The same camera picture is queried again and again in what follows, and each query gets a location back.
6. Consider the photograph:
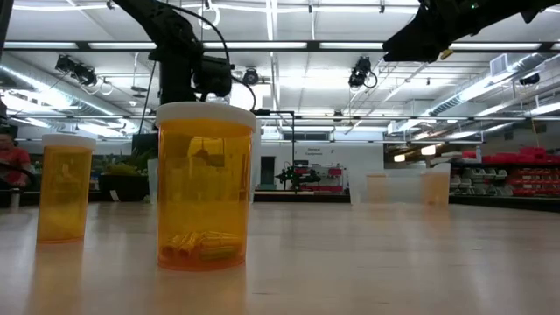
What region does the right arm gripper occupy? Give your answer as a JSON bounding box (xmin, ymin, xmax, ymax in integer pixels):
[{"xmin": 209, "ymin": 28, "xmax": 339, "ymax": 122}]
[{"xmin": 381, "ymin": 0, "xmax": 542, "ymax": 63}]

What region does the small orange pill bottle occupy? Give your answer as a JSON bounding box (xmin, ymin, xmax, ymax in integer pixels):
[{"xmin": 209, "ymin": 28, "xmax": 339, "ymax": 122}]
[{"xmin": 36, "ymin": 133, "xmax": 97, "ymax": 245}]

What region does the black monitor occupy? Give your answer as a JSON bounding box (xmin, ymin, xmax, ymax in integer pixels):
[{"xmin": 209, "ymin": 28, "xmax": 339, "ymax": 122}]
[{"xmin": 131, "ymin": 132, "xmax": 159, "ymax": 155}]

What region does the potted green succulent plant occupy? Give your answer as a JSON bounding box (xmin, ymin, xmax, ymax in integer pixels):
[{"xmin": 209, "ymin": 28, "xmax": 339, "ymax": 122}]
[{"xmin": 98, "ymin": 147, "xmax": 157, "ymax": 203}]

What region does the background robot station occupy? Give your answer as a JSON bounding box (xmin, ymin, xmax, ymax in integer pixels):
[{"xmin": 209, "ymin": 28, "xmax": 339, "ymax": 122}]
[{"xmin": 275, "ymin": 160, "xmax": 349, "ymax": 193}]

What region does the shelf with red bins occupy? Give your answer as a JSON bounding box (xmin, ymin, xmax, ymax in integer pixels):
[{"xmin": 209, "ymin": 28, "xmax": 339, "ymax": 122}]
[{"xmin": 450, "ymin": 146, "xmax": 560, "ymax": 198}]

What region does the person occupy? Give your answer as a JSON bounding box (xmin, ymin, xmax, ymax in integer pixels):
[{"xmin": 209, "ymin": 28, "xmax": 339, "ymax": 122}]
[{"xmin": 0, "ymin": 124, "xmax": 32, "ymax": 189}]

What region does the thin black hanging cable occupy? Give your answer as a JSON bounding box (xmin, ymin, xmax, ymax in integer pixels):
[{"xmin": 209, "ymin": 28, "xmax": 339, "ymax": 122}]
[{"xmin": 137, "ymin": 60, "xmax": 158, "ymax": 135}]

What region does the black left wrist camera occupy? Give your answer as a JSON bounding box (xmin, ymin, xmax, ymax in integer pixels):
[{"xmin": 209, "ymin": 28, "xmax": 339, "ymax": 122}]
[{"xmin": 192, "ymin": 54, "xmax": 234, "ymax": 98}]

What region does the black rig camera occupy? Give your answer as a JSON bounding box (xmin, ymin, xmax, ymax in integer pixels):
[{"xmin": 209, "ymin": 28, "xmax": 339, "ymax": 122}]
[
  {"xmin": 54, "ymin": 54, "xmax": 100, "ymax": 88},
  {"xmin": 348, "ymin": 55, "xmax": 373, "ymax": 88}
]

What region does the black left wrist camera cable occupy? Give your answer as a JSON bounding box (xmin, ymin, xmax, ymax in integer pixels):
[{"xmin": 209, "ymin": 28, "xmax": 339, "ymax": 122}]
[{"xmin": 168, "ymin": 2, "xmax": 231, "ymax": 60}]

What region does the round black camera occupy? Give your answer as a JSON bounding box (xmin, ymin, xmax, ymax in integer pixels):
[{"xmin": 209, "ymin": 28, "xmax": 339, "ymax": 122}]
[{"xmin": 242, "ymin": 67, "xmax": 260, "ymax": 87}]

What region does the black overhead frame beam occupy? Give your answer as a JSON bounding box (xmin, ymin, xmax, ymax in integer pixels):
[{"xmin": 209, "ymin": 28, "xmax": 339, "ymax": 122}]
[{"xmin": 0, "ymin": 39, "xmax": 560, "ymax": 53}]

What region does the black stand frame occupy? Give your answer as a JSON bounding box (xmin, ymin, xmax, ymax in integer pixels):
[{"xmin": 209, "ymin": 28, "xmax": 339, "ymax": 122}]
[{"xmin": 255, "ymin": 109, "xmax": 297, "ymax": 176}]

